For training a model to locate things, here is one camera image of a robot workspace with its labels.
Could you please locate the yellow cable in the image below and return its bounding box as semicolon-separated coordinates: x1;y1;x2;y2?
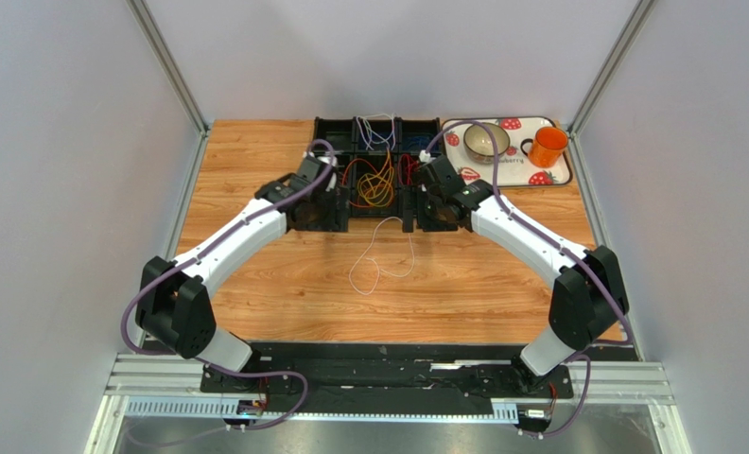
355;146;394;209

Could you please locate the white cable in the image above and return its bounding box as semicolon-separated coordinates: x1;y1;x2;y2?
347;216;417;297
355;113;398;151

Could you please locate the orange cable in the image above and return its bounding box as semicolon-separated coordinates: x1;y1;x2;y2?
341;156;396;210

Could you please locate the blue cable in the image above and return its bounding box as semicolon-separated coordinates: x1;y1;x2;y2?
357;126;401;152

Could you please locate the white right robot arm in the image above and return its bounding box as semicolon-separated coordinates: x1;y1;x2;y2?
412;156;629;377

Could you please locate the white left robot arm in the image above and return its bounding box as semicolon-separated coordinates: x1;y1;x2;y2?
129;153;340;373

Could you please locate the beige ceramic bowl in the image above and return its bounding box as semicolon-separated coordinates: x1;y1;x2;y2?
463;123;512;165

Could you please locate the black compartment organizer tray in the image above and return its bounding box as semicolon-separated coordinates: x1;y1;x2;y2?
313;115;444;233

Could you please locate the strawberry print serving tray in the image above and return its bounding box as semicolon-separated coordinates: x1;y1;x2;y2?
441;116;572;188

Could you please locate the orange mug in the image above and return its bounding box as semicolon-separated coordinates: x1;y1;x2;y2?
520;126;568;168

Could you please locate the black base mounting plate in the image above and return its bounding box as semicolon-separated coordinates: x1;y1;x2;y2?
197;341;578;416

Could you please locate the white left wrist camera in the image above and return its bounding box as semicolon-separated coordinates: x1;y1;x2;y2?
318;155;338;192

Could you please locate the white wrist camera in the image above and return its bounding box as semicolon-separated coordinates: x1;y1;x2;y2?
318;155;338;192
418;149;433;165

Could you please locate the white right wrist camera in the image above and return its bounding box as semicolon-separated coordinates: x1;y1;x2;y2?
418;149;433;165

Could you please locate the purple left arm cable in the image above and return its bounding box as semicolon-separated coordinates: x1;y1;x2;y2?
119;138;338;449

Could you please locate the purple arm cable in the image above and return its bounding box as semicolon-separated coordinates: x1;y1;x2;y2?
119;138;338;449
423;119;634;440

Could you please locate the aluminium corner frame post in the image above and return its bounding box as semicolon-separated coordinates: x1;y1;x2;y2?
127;0;210;136

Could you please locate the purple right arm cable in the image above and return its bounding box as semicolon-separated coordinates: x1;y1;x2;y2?
423;119;634;440

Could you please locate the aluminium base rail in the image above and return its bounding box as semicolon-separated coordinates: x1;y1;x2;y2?
101;355;675;425

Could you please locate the right aluminium corner post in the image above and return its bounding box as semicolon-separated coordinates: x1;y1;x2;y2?
568;0;658;136

